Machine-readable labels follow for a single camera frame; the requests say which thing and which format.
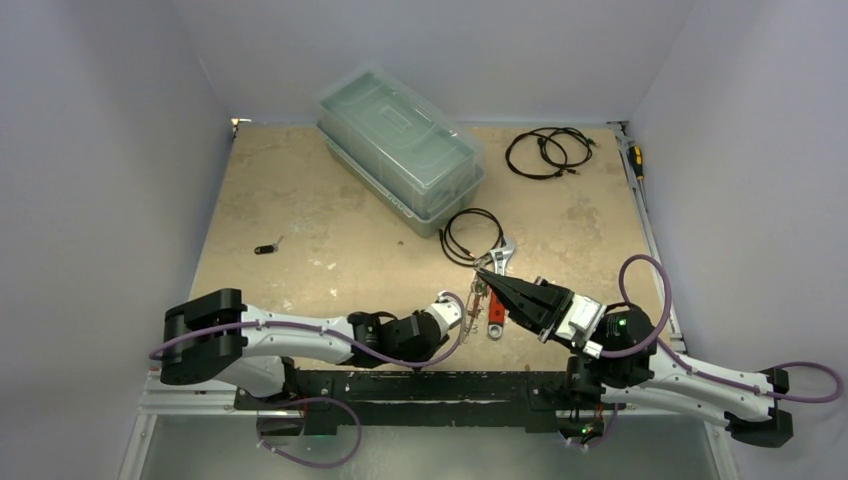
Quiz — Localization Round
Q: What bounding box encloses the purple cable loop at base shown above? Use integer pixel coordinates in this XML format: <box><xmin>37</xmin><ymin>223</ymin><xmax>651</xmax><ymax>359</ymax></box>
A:
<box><xmin>255</xmin><ymin>396</ymin><xmax>364</xmax><ymax>470</ymax></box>

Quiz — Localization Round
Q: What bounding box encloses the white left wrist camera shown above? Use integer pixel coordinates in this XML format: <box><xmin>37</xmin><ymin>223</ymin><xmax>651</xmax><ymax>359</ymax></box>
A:
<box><xmin>425</xmin><ymin>291</ymin><xmax>466</xmax><ymax>336</ymax></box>

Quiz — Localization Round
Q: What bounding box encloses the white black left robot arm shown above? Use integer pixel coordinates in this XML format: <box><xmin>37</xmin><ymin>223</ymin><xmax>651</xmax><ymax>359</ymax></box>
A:
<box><xmin>149</xmin><ymin>288</ymin><xmax>466</xmax><ymax>409</ymax></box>

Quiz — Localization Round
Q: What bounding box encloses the adjustable wrench red handle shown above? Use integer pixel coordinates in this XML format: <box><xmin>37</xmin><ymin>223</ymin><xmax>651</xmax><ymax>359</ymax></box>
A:
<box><xmin>486</xmin><ymin>237</ymin><xmax>518</xmax><ymax>342</ymax></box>

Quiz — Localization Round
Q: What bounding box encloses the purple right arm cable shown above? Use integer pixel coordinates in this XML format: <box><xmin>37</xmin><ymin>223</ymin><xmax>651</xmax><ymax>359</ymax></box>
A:
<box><xmin>596</xmin><ymin>253</ymin><xmax>846</xmax><ymax>405</ymax></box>

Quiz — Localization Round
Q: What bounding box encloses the black coiled cable near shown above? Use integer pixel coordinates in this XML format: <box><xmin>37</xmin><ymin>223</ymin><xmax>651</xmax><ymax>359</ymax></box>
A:
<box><xmin>439</xmin><ymin>207</ymin><xmax>506</xmax><ymax>270</ymax></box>

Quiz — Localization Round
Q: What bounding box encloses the aluminium frame rail right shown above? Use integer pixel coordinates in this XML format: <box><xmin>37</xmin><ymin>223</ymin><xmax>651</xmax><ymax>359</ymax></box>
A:
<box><xmin>607</xmin><ymin>121</ymin><xmax>688</xmax><ymax>353</ymax></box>

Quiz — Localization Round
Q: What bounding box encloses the clear plastic storage box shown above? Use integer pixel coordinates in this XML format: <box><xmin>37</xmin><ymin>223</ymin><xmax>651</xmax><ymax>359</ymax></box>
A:
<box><xmin>316</xmin><ymin>66</ymin><xmax>485</xmax><ymax>238</ymax></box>

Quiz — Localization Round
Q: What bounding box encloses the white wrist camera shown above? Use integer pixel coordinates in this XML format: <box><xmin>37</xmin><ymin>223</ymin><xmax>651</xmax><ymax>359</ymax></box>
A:
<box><xmin>425</xmin><ymin>291</ymin><xmax>466</xmax><ymax>336</ymax></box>
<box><xmin>550</xmin><ymin>294</ymin><xmax>607</xmax><ymax>359</ymax></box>

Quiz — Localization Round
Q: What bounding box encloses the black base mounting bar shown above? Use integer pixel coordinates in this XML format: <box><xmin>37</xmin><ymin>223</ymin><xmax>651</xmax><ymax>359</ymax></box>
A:
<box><xmin>234</xmin><ymin>370</ymin><xmax>613</xmax><ymax>442</ymax></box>

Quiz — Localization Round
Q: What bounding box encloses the yellow black screwdriver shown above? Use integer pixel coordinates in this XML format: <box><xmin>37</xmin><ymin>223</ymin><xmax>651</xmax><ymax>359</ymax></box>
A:
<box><xmin>627</xmin><ymin>145</ymin><xmax>645</xmax><ymax>183</ymax></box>

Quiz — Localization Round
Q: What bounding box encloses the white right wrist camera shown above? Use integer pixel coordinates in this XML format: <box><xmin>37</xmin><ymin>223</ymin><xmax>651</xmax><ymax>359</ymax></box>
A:
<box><xmin>550</xmin><ymin>294</ymin><xmax>607</xmax><ymax>359</ymax></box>

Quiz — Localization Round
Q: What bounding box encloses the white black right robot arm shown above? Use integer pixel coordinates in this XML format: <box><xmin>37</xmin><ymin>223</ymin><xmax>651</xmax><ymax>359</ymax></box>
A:
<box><xmin>478</xmin><ymin>270</ymin><xmax>794</xmax><ymax>448</ymax></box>

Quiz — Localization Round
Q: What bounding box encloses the black coiled cable far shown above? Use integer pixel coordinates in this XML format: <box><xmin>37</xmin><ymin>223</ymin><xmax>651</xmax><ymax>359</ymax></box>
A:
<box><xmin>504</xmin><ymin>126</ymin><xmax>600</xmax><ymax>181</ymax></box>

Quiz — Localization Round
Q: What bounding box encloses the black coiled cable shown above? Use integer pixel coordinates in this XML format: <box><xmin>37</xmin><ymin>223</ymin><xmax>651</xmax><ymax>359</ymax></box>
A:
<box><xmin>504</xmin><ymin>126</ymin><xmax>600</xmax><ymax>181</ymax></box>
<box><xmin>439</xmin><ymin>207</ymin><xmax>506</xmax><ymax>270</ymax></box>

